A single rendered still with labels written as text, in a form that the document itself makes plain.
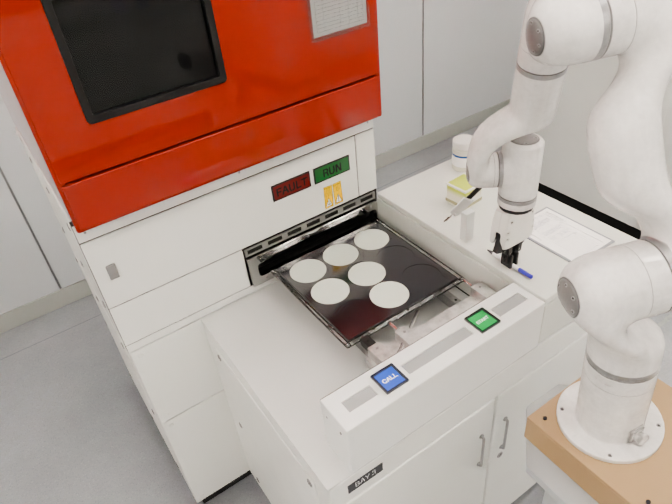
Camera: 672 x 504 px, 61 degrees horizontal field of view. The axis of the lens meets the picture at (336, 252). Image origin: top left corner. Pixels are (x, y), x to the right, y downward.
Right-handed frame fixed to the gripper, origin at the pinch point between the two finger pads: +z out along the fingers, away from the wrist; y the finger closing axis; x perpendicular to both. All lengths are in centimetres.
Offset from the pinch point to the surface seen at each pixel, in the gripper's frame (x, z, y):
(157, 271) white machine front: -48, -3, 71
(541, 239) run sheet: -1.4, 1.8, -13.3
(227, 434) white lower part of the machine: -49, 67, 67
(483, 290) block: -1.5, 7.9, 6.5
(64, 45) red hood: -43, -60, 74
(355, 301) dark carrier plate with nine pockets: -19.5, 8.8, 32.6
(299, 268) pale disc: -40, 9, 37
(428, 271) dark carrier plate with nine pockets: -16.6, 8.8, 11.1
